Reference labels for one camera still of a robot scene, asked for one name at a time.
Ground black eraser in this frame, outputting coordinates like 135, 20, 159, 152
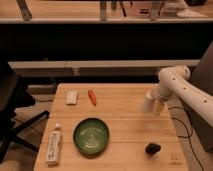
145, 143, 161, 154

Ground green ceramic bowl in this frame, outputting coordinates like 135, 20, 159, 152
73, 118, 110, 156

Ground orange carrot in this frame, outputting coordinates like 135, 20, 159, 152
88, 90, 97, 106

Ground white tube with cap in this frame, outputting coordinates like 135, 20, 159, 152
45, 123, 62, 165

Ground black office chair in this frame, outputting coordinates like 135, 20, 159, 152
0, 61, 49, 164

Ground black cable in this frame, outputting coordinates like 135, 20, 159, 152
168, 105, 205, 171

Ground wooden shelf rail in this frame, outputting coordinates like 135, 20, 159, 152
9, 59, 199, 77

